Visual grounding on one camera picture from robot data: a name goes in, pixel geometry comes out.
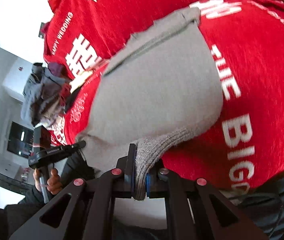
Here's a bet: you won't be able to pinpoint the grey knit sweater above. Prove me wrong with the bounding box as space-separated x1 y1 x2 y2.
76 7 223 200

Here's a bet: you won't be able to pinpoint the dark jacket left forearm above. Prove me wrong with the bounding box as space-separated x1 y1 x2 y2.
0 153 95 239

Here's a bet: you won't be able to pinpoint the pile of dark clothes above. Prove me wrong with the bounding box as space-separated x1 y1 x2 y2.
21 62 70 127

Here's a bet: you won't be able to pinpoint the person's left hand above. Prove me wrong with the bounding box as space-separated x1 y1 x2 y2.
33 168 62 195

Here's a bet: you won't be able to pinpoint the dark monitor screen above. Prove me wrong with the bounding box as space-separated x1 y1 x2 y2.
7 122 33 159

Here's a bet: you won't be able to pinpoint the person's dark trousers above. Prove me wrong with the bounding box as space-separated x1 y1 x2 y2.
220 172 284 239

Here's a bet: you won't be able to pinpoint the red wedding bed cover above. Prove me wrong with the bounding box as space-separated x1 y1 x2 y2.
51 0 284 193

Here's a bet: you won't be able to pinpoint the red wedding pillow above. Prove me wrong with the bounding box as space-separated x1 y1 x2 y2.
42 0 283 81

